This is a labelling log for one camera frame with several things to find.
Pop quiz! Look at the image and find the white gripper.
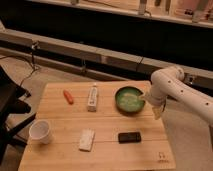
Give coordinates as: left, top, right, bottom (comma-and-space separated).
138, 92, 166, 120

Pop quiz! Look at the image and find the green ceramic bowl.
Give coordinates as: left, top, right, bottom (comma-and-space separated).
115, 86, 145, 113

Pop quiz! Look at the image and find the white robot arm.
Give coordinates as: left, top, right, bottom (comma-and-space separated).
140, 66, 213, 126

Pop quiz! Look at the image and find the black phone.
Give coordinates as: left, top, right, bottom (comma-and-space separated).
118, 132, 141, 143

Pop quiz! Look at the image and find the white remote control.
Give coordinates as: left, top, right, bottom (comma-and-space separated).
87, 83, 98, 112

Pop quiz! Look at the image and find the white rectangular block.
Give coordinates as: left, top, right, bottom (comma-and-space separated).
79, 129, 95, 152

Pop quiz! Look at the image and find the orange carrot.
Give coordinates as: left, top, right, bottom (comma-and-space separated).
63, 90, 74, 105

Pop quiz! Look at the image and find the white paper cup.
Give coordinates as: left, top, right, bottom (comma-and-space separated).
29, 120, 53, 144

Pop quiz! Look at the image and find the black chair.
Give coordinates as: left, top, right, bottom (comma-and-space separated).
0, 65, 35, 164

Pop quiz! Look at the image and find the black cable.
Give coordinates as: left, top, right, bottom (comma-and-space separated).
0, 41, 41, 88

